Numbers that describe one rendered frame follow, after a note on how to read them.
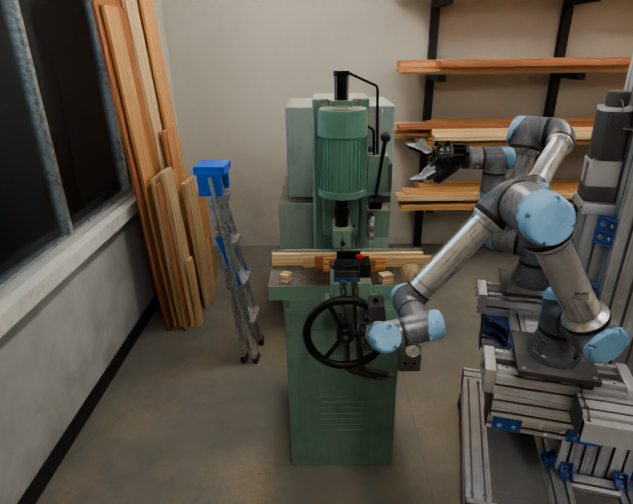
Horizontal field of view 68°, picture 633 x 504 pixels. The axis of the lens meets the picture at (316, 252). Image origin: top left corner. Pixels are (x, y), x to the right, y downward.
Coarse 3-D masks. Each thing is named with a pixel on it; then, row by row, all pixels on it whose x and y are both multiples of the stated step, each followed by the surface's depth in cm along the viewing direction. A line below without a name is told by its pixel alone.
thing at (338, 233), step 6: (336, 228) 177; (342, 228) 177; (348, 228) 176; (336, 234) 175; (342, 234) 175; (348, 234) 175; (336, 240) 176; (348, 240) 176; (336, 246) 177; (342, 246) 177; (348, 246) 177
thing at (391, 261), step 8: (304, 256) 185; (312, 256) 185; (392, 256) 184; (400, 256) 184; (408, 256) 184; (416, 256) 183; (424, 256) 183; (304, 264) 184; (312, 264) 184; (392, 264) 184; (400, 264) 184; (424, 264) 184
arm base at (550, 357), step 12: (540, 336) 141; (552, 336) 137; (528, 348) 145; (540, 348) 141; (552, 348) 138; (564, 348) 137; (540, 360) 140; (552, 360) 138; (564, 360) 137; (576, 360) 138
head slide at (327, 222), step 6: (324, 198) 183; (324, 204) 184; (330, 204) 184; (354, 204) 184; (324, 210) 185; (330, 210) 185; (354, 210) 185; (324, 216) 186; (330, 216) 186; (354, 216) 186; (324, 222) 187; (330, 222) 187; (354, 222) 187; (324, 228) 188; (330, 228) 188; (324, 234) 189; (330, 234) 189
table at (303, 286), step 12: (276, 276) 178; (300, 276) 178; (312, 276) 178; (324, 276) 178; (372, 276) 177; (396, 276) 177; (276, 288) 171; (288, 288) 171; (300, 288) 171; (312, 288) 171; (324, 288) 171; (372, 288) 171; (384, 288) 171; (336, 312) 164; (348, 312) 164; (360, 312) 164
